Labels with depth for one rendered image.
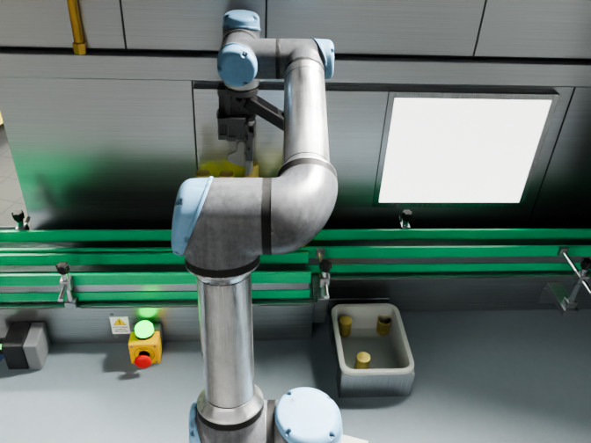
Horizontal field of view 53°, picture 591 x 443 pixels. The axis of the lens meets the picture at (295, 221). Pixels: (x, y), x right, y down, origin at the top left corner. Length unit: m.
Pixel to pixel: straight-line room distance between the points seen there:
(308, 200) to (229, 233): 0.12
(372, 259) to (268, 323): 0.31
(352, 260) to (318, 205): 0.69
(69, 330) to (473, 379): 1.00
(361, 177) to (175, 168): 0.49
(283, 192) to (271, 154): 0.68
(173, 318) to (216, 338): 0.56
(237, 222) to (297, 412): 0.39
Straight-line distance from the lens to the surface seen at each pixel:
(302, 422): 1.07
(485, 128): 1.61
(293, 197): 0.85
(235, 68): 1.14
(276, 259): 1.49
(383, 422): 1.44
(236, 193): 0.85
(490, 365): 1.62
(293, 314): 1.50
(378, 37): 1.47
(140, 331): 1.47
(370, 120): 1.52
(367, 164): 1.58
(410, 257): 1.58
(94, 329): 1.57
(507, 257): 1.67
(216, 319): 0.94
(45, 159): 1.66
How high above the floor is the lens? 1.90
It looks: 36 degrees down
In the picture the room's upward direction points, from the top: 3 degrees clockwise
